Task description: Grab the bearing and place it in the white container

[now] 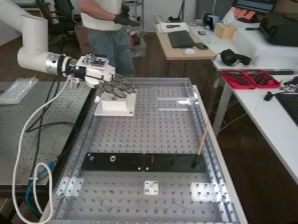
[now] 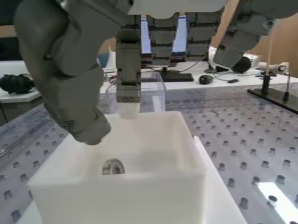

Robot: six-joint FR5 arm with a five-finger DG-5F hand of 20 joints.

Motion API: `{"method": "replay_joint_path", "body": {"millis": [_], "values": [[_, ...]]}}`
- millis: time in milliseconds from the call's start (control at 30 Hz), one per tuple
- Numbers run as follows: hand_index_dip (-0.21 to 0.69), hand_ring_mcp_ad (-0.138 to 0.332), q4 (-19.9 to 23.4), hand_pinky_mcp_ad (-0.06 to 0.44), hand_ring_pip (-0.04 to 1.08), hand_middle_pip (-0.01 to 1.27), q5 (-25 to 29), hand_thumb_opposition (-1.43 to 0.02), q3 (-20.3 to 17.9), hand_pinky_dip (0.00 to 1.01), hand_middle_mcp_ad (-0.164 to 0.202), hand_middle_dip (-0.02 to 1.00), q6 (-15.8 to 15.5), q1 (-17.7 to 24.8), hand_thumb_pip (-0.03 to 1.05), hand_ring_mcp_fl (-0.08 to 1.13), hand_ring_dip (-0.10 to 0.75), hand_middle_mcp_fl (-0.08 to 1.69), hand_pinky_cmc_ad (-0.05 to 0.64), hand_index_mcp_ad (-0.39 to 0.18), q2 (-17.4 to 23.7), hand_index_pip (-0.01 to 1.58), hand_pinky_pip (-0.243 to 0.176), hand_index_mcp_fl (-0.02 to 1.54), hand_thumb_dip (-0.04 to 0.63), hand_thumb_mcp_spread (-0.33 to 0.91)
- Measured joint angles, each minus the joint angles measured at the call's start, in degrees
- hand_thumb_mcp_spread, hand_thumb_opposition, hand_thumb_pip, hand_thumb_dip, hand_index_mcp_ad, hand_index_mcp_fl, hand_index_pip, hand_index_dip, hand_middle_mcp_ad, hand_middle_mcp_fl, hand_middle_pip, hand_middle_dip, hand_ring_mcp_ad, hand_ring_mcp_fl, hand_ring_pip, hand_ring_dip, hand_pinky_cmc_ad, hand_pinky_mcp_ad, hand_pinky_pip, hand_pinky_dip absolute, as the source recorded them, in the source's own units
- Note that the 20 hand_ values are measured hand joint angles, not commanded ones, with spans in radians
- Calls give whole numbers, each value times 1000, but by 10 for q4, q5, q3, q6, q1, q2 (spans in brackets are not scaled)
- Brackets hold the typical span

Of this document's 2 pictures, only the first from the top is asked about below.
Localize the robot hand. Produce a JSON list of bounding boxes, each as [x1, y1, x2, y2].
[[75, 54, 140, 100]]

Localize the blue cable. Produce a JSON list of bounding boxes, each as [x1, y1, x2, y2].
[[24, 159, 59, 215]]

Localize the black headphones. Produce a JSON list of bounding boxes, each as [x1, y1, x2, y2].
[[220, 48, 253, 67]]

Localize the black cable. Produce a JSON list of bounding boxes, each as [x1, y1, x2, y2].
[[26, 76, 84, 174]]

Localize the wooden desk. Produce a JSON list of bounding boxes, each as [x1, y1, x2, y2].
[[153, 22, 220, 80]]

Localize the thin stick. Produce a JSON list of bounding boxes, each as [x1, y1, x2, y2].
[[192, 120, 213, 168]]

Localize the white desk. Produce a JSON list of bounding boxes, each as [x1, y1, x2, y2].
[[191, 24, 298, 135], [229, 79, 298, 186]]

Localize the white cable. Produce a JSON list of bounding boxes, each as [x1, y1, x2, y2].
[[11, 74, 75, 224]]

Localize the small white box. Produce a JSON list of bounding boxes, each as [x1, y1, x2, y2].
[[93, 91, 139, 117]]

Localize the small white square plate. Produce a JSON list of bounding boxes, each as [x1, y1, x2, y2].
[[143, 180, 161, 196]]

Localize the black keyboard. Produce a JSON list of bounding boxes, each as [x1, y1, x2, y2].
[[167, 30, 196, 49], [273, 91, 298, 127]]

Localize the small black object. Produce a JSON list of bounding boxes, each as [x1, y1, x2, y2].
[[262, 91, 277, 102]]

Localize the clear plastic bag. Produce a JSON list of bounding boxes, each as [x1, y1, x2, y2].
[[0, 76, 40, 106]]

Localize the computer screen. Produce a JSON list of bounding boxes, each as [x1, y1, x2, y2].
[[232, 0, 280, 15]]

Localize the small cardboard box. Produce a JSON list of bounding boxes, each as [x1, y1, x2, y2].
[[213, 22, 237, 41]]

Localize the black office chair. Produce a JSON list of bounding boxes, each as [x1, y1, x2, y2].
[[36, 0, 80, 36]]

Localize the clear box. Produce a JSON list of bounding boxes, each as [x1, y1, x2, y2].
[[51, 77, 249, 224]]

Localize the person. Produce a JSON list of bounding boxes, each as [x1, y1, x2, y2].
[[76, 0, 144, 78]]

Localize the black phone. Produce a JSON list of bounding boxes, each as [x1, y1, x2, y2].
[[193, 42, 209, 51]]

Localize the black case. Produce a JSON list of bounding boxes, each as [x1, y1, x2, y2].
[[258, 12, 298, 48]]

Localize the black plate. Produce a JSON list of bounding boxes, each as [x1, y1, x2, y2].
[[83, 152, 208, 174]]

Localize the red tray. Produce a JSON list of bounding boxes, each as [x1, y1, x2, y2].
[[220, 69, 258, 91], [245, 69, 282, 90]]

